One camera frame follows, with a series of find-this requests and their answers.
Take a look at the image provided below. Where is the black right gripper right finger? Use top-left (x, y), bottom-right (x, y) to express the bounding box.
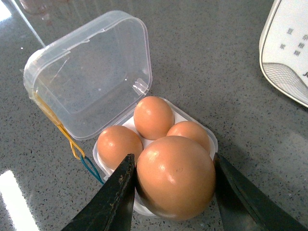
top-left (214, 154), bottom-right (307, 231)

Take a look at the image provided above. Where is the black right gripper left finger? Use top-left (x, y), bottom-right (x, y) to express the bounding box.
top-left (63, 154), bottom-right (135, 231)

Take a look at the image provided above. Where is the brown egg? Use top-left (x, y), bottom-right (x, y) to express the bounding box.
top-left (133, 96), bottom-right (174, 140)
top-left (97, 125), bottom-right (143, 170)
top-left (136, 136), bottom-right (216, 221)
top-left (167, 121), bottom-right (211, 153)

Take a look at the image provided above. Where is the clear plastic egg box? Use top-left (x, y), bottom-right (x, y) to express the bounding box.
top-left (24, 11), bottom-right (218, 216)

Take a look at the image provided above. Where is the blue rubber band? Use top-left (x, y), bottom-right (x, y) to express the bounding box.
top-left (80, 156), bottom-right (104, 185)

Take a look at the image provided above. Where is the yellow rubber band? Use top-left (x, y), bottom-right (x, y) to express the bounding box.
top-left (34, 92), bottom-right (85, 160)

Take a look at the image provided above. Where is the white Joyoung blender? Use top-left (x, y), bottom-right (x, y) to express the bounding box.
top-left (259, 0), bottom-right (308, 106)

